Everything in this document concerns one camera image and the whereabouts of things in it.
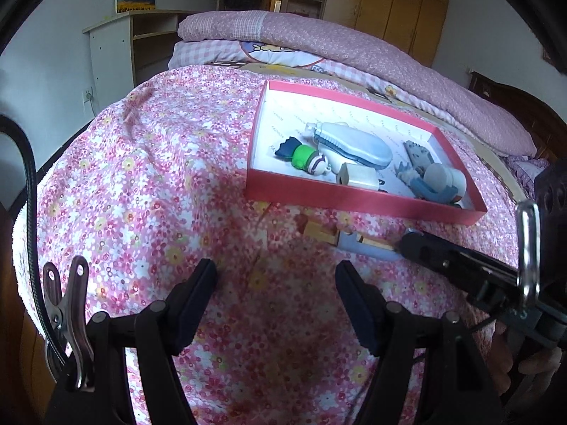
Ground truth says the person's right hand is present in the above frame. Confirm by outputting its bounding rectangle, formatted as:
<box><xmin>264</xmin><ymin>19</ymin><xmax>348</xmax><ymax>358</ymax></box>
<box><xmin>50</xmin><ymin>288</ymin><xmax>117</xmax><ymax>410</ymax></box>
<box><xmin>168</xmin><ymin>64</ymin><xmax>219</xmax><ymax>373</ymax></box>
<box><xmin>489</xmin><ymin>321</ymin><xmax>563</xmax><ymax>395</ymax></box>

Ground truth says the white shelf desk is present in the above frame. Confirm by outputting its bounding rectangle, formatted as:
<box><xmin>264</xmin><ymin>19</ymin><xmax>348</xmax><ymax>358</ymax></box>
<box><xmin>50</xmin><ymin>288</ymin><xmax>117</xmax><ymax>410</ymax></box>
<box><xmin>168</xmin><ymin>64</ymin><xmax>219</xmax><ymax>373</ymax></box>
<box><xmin>83</xmin><ymin>10</ymin><xmax>196</xmax><ymax>94</ymax></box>

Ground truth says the purple pillow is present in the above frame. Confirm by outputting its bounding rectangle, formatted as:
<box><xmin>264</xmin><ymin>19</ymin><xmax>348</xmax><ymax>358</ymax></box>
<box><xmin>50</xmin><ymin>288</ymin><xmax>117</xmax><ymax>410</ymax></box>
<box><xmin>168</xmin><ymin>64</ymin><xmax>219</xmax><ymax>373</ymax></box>
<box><xmin>500</xmin><ymin>153</ymin><xmax>550</xmax><ymax>196</ymax></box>

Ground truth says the metal spring clip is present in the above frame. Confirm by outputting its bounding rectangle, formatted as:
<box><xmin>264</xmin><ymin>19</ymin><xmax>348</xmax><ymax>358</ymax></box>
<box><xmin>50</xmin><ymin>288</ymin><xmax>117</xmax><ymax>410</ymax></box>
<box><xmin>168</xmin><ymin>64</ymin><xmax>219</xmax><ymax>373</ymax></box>
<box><xmin>42</xmin><ymin>256</ymin><xmax>96</xmax><ymax>392</ymax></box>

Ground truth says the folded pink quilt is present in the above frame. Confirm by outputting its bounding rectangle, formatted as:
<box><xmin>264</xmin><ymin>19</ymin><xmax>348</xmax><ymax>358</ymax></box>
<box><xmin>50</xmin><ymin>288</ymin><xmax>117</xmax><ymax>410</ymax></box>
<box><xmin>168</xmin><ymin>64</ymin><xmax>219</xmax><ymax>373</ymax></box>
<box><xmin>177</xmin><ymin>10</ymin><xmax>538</xmax><ymax>158</ymax></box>

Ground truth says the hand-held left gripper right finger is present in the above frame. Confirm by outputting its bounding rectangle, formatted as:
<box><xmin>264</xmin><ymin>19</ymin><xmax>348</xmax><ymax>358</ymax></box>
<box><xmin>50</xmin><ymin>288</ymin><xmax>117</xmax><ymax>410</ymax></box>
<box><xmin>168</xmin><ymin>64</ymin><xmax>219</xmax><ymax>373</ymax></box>
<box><xmin>335</xmin><ymin>260</ymin><xmax>503</xmax><ymax>425</ymax></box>

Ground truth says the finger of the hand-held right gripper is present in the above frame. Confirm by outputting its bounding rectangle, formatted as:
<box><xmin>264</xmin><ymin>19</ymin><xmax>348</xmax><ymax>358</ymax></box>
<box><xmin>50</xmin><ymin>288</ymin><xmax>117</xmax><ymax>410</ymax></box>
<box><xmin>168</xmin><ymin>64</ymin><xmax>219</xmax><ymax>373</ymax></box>
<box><xmin>396</xmin><ymin>230</ymin><xmax>521</xmax><ymax>311</ymax></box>

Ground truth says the white plastic case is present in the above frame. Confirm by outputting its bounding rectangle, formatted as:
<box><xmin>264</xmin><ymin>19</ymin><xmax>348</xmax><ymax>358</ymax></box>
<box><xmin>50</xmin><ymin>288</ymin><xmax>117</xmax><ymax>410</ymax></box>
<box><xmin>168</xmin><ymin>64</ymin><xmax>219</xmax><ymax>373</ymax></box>
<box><xmin>337</xmin><ymin>162</ymin><xmax>382</xmax><ymax>192</ymax></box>

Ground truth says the grey toy building plate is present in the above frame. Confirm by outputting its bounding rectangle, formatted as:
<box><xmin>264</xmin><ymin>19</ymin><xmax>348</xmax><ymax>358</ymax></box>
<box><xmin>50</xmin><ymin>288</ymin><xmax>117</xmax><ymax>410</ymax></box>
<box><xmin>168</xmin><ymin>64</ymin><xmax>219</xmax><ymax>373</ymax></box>
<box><xmin>402</xmin><ymin>140</ymin><xmax>434</xmax><ymax>171</ymax></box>

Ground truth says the green-capped doll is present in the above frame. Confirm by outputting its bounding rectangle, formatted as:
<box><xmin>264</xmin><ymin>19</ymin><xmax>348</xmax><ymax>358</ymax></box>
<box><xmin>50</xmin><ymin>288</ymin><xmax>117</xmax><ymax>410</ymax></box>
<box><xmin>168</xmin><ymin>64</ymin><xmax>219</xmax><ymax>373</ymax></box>
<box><xmin>272</xmin><ymin>136</ymin><xmax>332</xmax><ymax>174</ymax></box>

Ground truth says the pink cardboard box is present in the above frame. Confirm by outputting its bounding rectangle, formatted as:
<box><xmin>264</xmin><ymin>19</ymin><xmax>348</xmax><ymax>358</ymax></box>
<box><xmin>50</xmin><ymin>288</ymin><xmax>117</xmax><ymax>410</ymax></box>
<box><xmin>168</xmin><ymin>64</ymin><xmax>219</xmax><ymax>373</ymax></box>
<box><xmin>245</xmin><ymin>80</ymin><xmax>488</xmax><ymax>227</ymax></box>

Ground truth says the wooden wardrobe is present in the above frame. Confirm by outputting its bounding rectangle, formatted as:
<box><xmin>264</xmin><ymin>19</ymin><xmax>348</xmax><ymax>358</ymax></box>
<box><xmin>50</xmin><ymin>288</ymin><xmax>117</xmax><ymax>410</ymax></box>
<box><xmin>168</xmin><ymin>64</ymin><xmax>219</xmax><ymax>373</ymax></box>
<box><xmin>323</xmin><ymin>0</ymin><xmax>453</xmax><ymax>69</ymax></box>

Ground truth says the brown and blue toy piece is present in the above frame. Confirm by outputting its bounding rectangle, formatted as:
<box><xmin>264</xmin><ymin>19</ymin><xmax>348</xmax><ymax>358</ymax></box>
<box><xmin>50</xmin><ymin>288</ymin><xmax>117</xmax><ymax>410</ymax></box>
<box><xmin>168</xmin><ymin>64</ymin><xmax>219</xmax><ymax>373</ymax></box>
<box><xmin>298</xmin><ymin>215</ymin><xmax>402</xmax><ymax>261</ymax></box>

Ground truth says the black cable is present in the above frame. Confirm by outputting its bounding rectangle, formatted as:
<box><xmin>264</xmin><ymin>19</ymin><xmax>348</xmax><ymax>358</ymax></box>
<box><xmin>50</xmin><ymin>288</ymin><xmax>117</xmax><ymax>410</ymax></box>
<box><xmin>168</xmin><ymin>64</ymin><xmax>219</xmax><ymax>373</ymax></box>
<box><xmin>0</xmin><ymin>115</ymin><xmax>67</xmax><ymax>381</ymax></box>

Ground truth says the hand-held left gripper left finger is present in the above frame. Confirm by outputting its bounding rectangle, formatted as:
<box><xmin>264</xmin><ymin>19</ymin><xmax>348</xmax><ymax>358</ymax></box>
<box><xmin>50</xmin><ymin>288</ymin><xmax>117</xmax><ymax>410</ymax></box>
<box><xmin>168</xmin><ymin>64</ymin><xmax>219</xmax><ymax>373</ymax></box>
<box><xmin>86</xmin><ymin>259</ymin><xmax>219</xmax><ymax>425</ymax></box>

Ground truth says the pink checked cartoon pillow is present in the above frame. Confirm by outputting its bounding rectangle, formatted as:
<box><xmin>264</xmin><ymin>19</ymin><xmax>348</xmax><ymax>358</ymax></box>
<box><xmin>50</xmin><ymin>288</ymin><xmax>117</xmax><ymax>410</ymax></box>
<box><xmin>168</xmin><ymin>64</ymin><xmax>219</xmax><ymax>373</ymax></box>
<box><xmin>168</xmin><ymin>39</ymin><xmax>399</xmax><ymax>98</ymax></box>

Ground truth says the pink floral bedsheet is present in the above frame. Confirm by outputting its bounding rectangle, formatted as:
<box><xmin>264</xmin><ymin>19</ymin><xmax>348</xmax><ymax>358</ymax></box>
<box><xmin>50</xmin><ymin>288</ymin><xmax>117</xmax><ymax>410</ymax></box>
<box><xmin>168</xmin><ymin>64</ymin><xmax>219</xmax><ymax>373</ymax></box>
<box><xmin>13</xmin><ymin>64</ymin><xmax>532</xmax><ymax>425</ymax></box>

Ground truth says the blue dress figurine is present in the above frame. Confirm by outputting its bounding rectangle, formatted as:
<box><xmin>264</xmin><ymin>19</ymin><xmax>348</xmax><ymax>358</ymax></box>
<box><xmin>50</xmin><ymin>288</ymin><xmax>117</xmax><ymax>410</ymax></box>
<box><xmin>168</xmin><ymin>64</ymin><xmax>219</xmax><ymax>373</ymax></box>
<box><xmin>394</xmin><ymin>161</ymin><xmax>457</xmax><ymax>204</ymax></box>

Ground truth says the light blue teardrop case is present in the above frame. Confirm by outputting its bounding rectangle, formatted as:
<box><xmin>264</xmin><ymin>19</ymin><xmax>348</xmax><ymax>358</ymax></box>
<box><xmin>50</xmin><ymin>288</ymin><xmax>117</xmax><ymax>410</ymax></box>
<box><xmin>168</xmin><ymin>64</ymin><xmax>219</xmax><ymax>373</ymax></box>
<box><xmin>310</xmin><ymin>121</ymin><xmax>394</xmax><ymax>170</ymax></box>

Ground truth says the dark wooden headboard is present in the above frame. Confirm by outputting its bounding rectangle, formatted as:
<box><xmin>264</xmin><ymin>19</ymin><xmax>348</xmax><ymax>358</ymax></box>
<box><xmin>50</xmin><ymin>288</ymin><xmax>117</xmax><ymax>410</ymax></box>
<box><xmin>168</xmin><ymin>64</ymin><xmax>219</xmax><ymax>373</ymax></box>
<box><xmin>470</xmin><ymin>71</ymin><xmax>567</xmax><ymax>160</ymax></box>

